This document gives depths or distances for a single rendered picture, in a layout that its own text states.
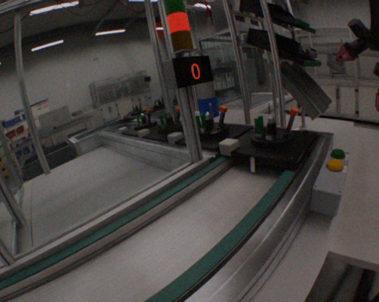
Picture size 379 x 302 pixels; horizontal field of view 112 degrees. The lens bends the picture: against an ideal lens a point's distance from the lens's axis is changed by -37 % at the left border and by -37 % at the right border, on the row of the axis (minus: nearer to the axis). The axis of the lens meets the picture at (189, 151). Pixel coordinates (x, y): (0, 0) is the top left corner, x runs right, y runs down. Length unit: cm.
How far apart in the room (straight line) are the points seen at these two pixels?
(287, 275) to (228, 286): 16
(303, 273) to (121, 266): 33
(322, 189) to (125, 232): 41
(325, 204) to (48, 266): 56
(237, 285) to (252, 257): 5
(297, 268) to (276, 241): 11
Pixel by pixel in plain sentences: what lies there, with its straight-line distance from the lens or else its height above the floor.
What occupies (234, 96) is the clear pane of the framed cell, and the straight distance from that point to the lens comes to 173.
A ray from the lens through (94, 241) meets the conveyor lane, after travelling 42.
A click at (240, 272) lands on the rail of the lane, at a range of 28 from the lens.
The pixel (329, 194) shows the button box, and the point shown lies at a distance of 42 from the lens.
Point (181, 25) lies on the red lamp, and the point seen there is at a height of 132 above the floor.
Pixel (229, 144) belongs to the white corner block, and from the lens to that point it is 57.
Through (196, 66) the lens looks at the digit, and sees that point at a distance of 49.
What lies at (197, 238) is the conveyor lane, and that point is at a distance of 38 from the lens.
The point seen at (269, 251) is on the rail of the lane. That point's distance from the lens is 29.
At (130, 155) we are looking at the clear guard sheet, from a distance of 45.
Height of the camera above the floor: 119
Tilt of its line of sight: 21 degrees down
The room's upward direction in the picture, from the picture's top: 11 degrees counter-clockwise
